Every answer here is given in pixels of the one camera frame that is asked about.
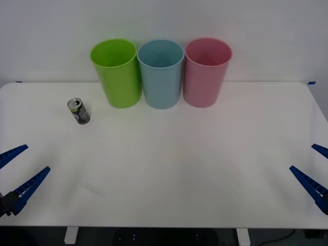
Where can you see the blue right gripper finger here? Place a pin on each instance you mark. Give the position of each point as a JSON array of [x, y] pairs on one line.
[[321, 150], [311, 185]]

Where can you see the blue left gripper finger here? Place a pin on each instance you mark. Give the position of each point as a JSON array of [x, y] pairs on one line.
[[11, 153], [28, 187]]

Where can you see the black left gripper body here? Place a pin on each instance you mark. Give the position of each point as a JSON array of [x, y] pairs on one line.
[[4, 205]]

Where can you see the black drink can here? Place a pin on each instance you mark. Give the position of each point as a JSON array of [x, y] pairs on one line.
[[81, 114]]

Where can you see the white table leg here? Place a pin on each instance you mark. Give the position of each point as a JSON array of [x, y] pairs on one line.
[[243, 236], [71, 235]]

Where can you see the green plastic waste bin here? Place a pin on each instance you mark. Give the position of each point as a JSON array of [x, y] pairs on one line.
[[116, 82]]

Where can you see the pink plastic waste bin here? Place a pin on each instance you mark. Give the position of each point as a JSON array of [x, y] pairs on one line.
[[202, 84]]

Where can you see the pale blue plastic waste bin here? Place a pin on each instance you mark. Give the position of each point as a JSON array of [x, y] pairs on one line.
[[161, 87]]

